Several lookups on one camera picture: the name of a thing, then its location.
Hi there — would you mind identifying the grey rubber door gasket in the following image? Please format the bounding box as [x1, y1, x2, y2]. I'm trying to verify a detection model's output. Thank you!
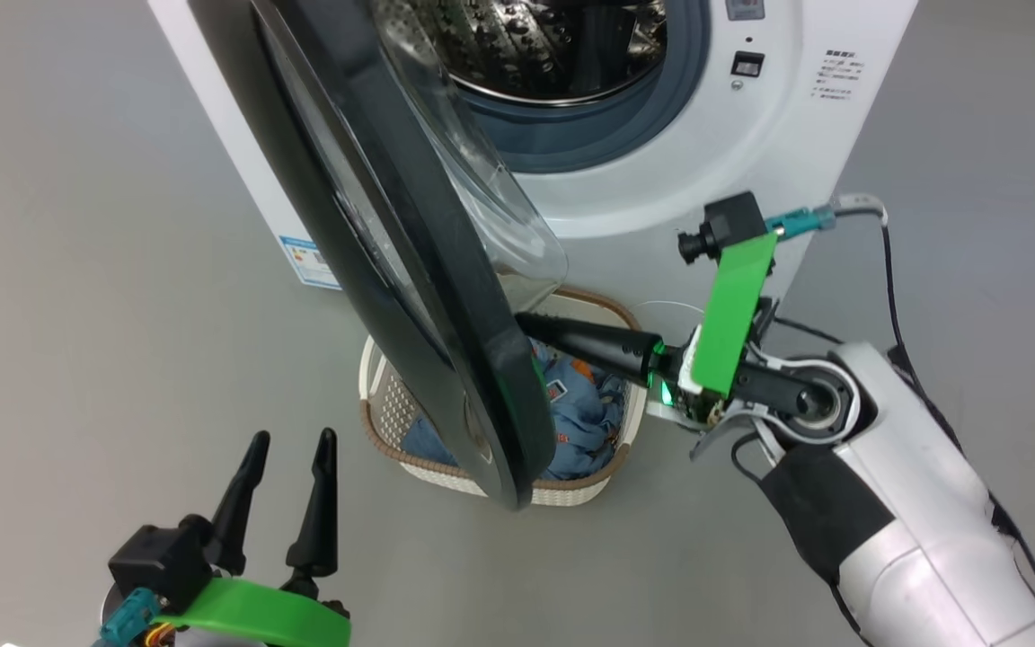
[446, 0, 714, 174]

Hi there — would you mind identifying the teal right camera connector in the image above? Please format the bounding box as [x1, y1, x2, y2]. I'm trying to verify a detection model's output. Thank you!
[765, 205, 837, 236]

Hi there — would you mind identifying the steel washing machine drum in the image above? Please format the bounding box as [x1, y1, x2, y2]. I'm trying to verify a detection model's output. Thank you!
[369, 0, 669, 107]

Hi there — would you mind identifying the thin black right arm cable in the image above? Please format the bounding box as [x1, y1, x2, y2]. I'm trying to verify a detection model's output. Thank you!
[836, 191, 1035, 630]

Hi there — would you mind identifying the cream perforated laundry basket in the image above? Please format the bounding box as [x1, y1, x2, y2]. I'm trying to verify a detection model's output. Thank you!
[358, 286, 649, 507]

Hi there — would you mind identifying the teal camera connector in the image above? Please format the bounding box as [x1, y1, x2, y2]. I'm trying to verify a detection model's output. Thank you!
[765, 205, 837, 236]
[100, 589, 164, 647]

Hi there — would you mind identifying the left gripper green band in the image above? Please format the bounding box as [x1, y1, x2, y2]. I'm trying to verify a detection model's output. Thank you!
[154, 428, 352, 647]

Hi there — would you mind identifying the blue energy label sticker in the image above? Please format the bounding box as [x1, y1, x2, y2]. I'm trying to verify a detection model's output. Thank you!
[279, 235, 341, 290]

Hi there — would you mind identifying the round white filter cover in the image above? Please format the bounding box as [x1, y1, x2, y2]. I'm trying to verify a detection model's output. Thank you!
[632, 299, 709, 335]

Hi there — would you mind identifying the teal left camera connector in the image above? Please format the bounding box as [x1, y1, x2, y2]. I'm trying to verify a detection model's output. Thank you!
[100, 589, 164, 647]

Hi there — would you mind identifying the white front-load washing machine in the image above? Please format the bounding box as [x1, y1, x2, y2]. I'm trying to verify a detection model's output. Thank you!
[147, 0, 918, 317]

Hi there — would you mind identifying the black glass washing machine door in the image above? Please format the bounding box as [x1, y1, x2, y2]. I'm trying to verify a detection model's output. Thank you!
[187, 0, 570, 511]

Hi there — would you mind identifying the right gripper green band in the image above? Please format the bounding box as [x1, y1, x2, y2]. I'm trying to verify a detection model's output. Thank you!
[516, 232, 783, 425]

